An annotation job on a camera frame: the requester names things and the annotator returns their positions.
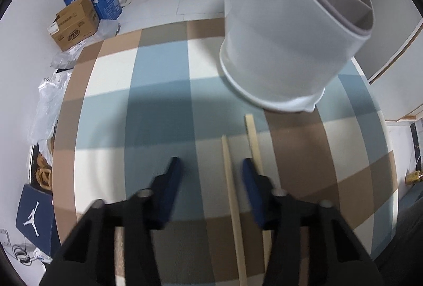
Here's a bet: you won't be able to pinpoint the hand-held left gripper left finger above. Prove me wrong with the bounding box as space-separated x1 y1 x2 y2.
40 156 183 286

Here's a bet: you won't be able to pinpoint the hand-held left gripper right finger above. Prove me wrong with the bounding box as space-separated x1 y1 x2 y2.
241 157 385 286

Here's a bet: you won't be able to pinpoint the wooden chopstick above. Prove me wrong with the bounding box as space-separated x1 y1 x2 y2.
245 113 273 276
221 135 248 286

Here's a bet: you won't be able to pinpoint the white utensil holder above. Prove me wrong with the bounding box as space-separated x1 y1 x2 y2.
219 0 376 113

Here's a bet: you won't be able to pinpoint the plaid tablecloth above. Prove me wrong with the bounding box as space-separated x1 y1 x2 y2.
53 17 399 286

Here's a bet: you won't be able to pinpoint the brown sandals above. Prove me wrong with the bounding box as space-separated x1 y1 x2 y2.
35 154 53 191

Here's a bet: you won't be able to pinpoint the navy shoe box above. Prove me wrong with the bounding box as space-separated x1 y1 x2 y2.
15 183 62 257

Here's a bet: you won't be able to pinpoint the clear plastic bag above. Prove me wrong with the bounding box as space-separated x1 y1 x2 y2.
28 71 72 145

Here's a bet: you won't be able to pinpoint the grey plastic parcel bag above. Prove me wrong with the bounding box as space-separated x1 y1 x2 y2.
49 20 120 70

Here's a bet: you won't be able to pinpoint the white panel with wood trim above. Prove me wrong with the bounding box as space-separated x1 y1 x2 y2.
353 2 423 123

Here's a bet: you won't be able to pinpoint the brown cardboard box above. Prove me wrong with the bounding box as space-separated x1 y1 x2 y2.
47 0 100 52

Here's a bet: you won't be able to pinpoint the blue cardboard box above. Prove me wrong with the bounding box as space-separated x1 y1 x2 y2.
64 0 123 21

